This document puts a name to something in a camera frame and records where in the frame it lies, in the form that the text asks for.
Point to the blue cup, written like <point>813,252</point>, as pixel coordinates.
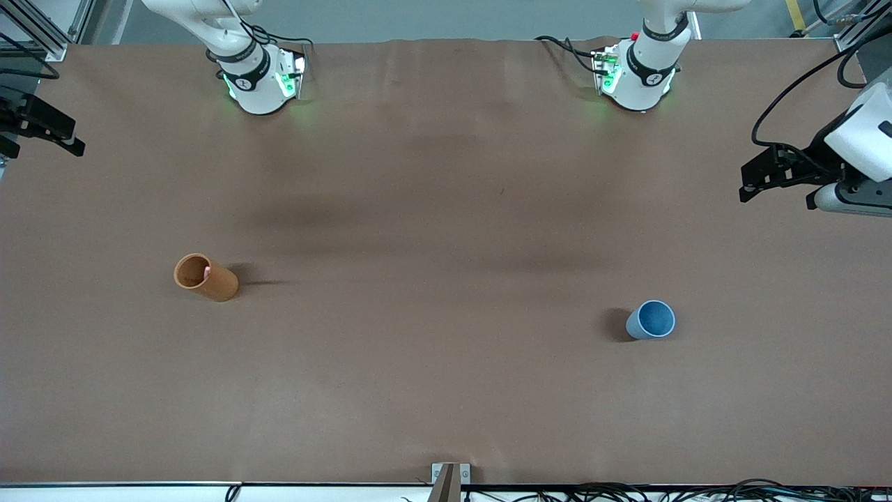
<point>654,321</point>

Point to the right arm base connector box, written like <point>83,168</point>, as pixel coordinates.
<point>293,73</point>

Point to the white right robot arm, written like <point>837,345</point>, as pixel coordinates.
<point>254,90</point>

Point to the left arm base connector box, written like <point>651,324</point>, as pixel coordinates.
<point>605,70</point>

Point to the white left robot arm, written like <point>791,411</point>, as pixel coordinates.
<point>641,84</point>

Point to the orange cylindrical cup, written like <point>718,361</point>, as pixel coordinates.
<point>216,282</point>

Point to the brown table cover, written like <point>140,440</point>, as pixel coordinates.
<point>418,383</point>

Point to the aluminium frame profile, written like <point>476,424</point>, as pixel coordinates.
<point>847,42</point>
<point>42,38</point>

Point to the silver metal bracket plate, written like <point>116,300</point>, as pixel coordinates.
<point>465,473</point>

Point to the brown camera post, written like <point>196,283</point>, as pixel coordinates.
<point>446,488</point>

